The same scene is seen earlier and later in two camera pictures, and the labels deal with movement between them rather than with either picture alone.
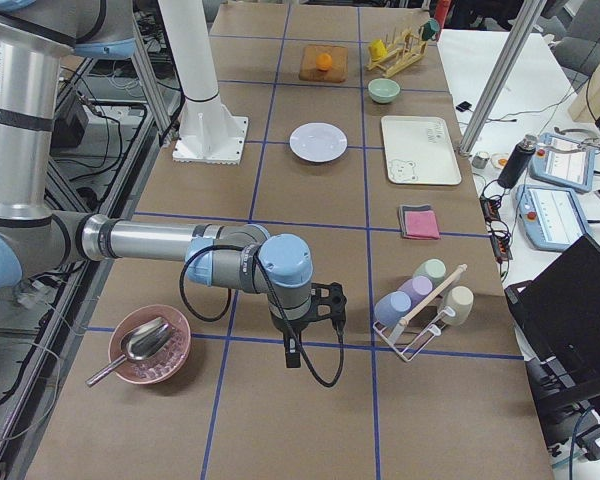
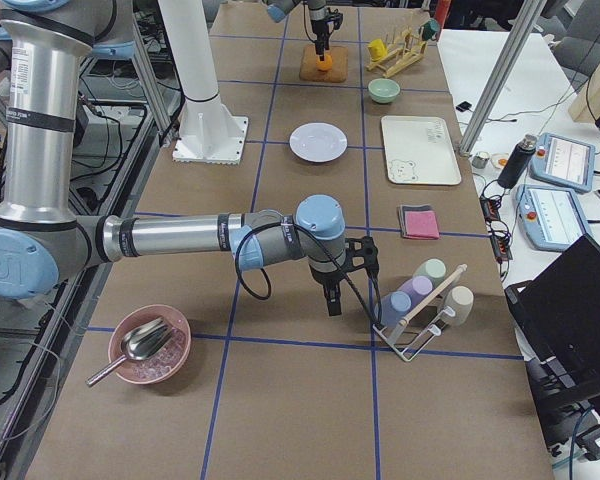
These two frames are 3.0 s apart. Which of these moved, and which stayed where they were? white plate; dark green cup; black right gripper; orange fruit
Moved: black right gripper
Stayed: orange fruit; dark green cup; white plate
